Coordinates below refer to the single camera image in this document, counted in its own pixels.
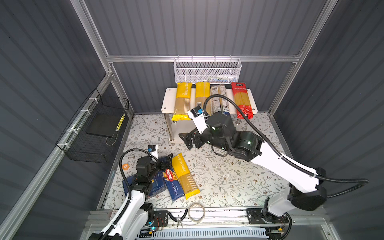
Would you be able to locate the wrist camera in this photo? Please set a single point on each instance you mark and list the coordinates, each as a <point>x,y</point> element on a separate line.
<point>197,115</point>
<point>153,150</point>

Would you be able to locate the blue Barilla pasta box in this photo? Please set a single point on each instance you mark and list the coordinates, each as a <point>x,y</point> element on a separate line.
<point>156,186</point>

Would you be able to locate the clear blue spaghetti bag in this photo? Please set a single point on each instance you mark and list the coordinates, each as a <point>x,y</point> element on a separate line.
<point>219,104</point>

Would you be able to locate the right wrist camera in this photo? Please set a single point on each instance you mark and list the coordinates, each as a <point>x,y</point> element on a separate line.
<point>197,115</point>

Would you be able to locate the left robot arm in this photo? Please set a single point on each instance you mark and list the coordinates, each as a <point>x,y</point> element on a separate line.
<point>136,216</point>

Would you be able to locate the red spaghetti bag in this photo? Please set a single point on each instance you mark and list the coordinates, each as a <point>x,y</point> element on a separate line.
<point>241,99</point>

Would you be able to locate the black wire side basket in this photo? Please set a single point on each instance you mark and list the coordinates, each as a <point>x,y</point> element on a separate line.
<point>96,133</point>

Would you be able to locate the yellow Pastatime bag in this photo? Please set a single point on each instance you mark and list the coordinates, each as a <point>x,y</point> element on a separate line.
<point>185,177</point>
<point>203,91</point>
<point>182,102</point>

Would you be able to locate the orange tape roll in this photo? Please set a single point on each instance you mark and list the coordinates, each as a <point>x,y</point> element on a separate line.
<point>125,167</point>

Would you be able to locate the black pliers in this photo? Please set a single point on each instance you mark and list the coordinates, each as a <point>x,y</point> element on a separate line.
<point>176,219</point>

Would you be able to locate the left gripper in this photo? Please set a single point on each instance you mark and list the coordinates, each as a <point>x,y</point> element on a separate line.
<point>167,162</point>

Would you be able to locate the blue Barilla spaghetti box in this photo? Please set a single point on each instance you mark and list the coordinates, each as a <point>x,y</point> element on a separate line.
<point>173,184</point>

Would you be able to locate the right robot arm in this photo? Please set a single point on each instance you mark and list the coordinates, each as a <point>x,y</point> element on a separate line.
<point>308,188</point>

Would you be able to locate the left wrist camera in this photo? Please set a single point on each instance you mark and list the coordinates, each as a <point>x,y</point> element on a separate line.
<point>153,150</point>

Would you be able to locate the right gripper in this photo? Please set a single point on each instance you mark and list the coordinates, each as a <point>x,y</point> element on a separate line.
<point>187,138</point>

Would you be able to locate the white wire wall basket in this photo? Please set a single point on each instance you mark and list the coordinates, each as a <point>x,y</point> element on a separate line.
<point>207,70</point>

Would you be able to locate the floral table mat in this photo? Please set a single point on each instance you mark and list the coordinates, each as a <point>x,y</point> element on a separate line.
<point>223,182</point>

